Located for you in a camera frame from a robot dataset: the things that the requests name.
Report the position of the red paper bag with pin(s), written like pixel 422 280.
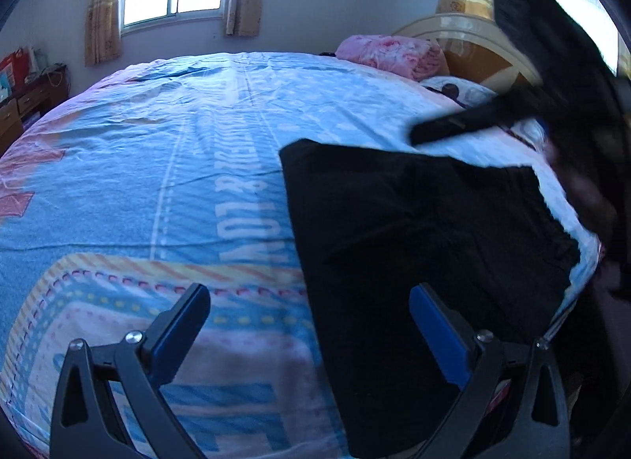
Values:
pixel 15 67

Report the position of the black pants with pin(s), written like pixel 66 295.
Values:
pixel 419 222

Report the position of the wooden dresser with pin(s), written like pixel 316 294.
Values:
pixel 29 104

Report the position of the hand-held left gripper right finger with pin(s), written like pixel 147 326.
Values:
pixel 438 336

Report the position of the blue and pink printed bedsheet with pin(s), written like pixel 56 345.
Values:
pixel 148 168

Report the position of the bright window beside headboard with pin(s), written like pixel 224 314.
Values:
pixel 577 0

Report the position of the white printed pillow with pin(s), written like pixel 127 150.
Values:
pixel 473 92

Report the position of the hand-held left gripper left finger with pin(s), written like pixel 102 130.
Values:
pixel 180 336

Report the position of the cream and wooden headboard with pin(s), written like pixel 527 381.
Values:
pixel 468 32

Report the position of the pink floral folded blanket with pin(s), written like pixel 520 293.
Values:
pixel 394 52

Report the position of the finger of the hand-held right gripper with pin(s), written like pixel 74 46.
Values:
pixel 453 126

